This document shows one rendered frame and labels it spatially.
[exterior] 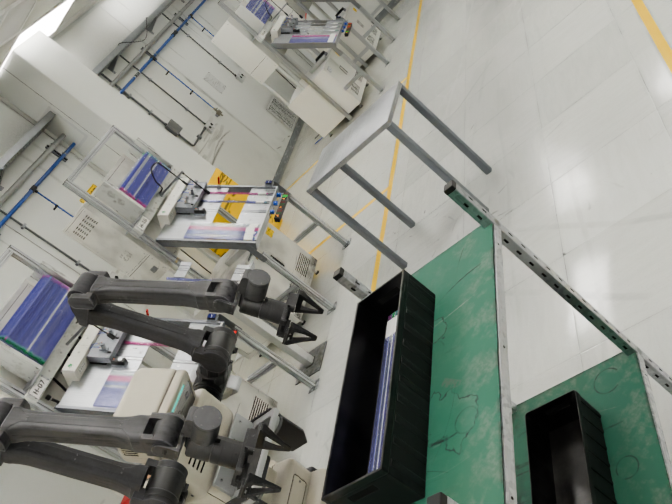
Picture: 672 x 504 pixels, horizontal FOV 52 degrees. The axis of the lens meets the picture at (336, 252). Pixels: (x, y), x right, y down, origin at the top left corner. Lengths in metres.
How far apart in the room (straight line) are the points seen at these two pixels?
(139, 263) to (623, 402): 3.70
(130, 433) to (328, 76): 6.61
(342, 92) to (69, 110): 2.90
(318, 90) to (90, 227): 3.68
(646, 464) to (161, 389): 1.20
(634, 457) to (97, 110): 5.84
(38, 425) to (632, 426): 1.43
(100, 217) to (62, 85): 2.26
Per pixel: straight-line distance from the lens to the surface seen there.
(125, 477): 1.63
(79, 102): 6.87
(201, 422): 1.39
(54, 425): 1.55
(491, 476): 1.26
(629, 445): 1.95
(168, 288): 1.78
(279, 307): 1.72
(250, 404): 4.32
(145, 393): 1.78
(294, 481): 1.98
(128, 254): 5.00
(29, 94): 7.09
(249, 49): 7.87
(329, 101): 7.87
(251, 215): 4.87
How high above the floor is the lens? 1.75
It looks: 19 degrees down
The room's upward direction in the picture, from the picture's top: 52 degrees counter-clockwise
